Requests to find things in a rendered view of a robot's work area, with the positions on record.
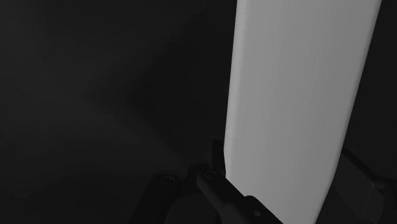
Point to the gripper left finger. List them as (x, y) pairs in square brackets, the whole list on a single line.
[(204, 189)]

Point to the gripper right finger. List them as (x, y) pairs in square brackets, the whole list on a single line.
[(356, 192)]

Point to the grey rounded slab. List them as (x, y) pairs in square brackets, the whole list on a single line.
[(291, 102)]

